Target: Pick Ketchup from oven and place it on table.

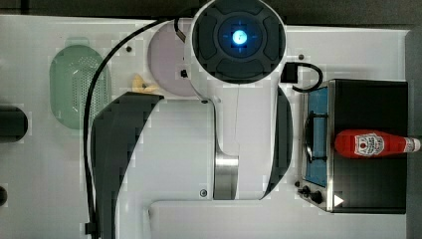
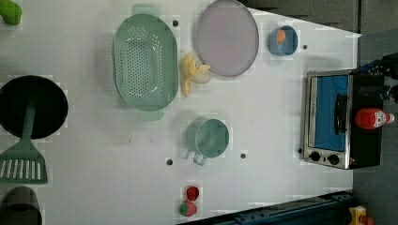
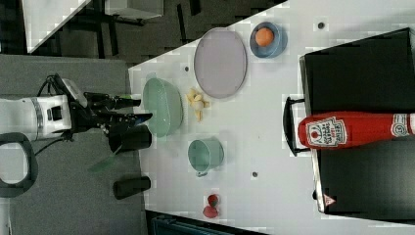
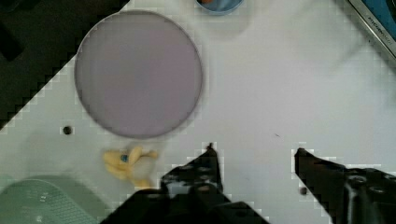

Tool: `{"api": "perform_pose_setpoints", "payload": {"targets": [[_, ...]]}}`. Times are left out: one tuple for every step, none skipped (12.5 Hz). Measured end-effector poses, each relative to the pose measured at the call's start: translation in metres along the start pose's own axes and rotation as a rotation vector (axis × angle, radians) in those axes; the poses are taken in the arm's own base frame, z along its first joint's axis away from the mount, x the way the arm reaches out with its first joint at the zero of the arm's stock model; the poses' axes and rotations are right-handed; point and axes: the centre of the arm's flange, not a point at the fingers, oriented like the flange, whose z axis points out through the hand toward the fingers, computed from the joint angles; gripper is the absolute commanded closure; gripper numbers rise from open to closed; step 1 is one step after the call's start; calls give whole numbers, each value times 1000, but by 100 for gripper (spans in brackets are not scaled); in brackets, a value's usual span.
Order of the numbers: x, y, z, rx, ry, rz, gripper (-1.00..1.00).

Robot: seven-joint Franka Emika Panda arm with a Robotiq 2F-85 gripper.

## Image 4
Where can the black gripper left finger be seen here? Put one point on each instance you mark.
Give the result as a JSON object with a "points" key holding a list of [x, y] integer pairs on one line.
{"points": [[201, 171]]}

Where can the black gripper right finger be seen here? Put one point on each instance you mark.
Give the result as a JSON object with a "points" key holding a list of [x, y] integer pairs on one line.
{"points": [[348, 195]]}

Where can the silver toaster oven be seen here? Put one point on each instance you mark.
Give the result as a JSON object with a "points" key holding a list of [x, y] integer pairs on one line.
{"points": [[379, 16]]}

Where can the peeled toy banana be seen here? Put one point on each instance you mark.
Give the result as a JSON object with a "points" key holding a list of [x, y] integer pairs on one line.
{"points": [[134, 165]]}

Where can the purple round plate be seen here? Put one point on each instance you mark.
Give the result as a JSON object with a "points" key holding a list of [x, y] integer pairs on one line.
{"points": [[138, 74]]}

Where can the blue bowl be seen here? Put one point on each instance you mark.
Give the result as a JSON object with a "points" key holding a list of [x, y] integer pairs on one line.
{"points": [[220, 7]]}

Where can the green oval colander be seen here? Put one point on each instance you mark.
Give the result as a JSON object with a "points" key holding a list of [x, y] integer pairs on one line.
{"points": [[50, 200]]}

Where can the orange toy fruit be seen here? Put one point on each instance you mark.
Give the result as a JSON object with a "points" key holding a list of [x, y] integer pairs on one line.
{"points": [[205, 1]]}

